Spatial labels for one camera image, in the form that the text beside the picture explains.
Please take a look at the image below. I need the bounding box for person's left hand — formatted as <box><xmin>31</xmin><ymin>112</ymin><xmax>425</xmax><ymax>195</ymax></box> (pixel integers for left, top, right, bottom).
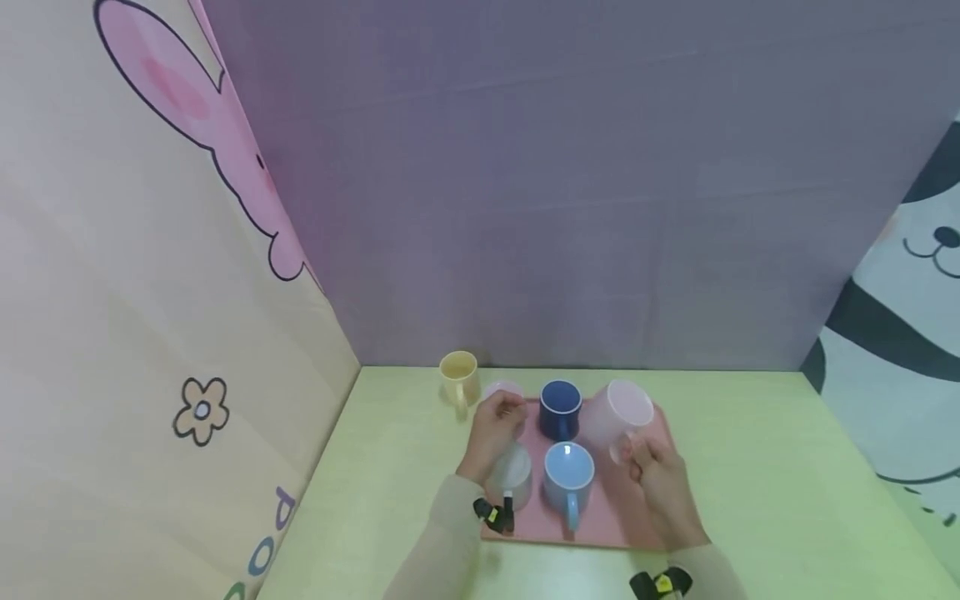
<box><xmin>457</xmin><ymin>390</ymin><xmax>531</xmax><ymax>490</ymax></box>

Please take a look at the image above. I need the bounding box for person's right hand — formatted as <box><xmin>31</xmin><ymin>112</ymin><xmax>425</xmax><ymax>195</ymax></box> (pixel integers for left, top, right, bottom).
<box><xmin>618</xmin><ymin>433</ymin><xmax>712</xmax><ymax>553</ymax></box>

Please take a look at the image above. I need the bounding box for large light pink mug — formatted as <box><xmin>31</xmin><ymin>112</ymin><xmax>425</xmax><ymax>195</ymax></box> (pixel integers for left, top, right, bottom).
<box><xmin>583</xmin><ymin>379</ymin><xmax>656</xmax><ymax>458</ymax></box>

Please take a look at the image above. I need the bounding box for person's right forearm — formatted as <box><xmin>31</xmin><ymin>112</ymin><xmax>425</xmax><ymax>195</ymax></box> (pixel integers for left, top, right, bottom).
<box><xmin>666</xmin><ymin>537</ymin><xmax>751</xmax><ymax>600</ymax></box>

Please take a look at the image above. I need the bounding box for person's left forearm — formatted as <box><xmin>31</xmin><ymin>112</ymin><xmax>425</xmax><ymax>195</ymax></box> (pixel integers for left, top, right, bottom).
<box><xmin>381</xmin><ymin>473</ymin><xmax>490</xmax><ymax>600</ymax></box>

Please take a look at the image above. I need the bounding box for dark blue mug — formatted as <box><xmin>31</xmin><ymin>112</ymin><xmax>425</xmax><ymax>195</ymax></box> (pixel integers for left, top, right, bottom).
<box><xmin>539</xmin><ymin>380</ymin><xmax>584</xmax><ymax>443</ymax></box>

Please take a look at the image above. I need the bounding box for pale yellow mug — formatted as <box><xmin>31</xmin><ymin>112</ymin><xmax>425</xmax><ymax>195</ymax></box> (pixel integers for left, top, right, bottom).
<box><xmin>438</xmin><ymin>351</ymin><xmax>482</xmax><ymax>420</ymax></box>

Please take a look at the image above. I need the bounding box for pink rectangular tray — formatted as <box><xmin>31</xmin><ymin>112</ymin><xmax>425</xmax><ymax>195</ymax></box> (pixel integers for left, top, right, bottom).
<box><xmin>468</xmin><ymin>397</ymin><xmax>681</xmax><ymax>552</ymax></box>

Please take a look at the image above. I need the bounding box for white mug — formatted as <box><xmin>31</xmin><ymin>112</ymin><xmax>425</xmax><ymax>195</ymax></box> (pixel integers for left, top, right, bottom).
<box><xmin>491</xmin><ymin>442</ymin><xmax>534</xmax><ymax>512</ymax></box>

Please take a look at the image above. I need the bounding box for light blue mug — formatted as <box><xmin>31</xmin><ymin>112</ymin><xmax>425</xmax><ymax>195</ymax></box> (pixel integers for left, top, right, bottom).
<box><xmin>542</xmin><ymin>442</ymin><xmax>597</xmax><ymax>533</ymax></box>

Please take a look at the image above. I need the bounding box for black wrist band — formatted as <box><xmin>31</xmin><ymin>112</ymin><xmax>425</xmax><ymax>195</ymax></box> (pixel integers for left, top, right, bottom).
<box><xmin>628</xmin><ymin>567</ymin><xmax>695</xmax><ymax>600</ymax></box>
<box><xmin>472</xmin><ymin>491</ymin><xmax>518</xmax><ymax>537</ymax></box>

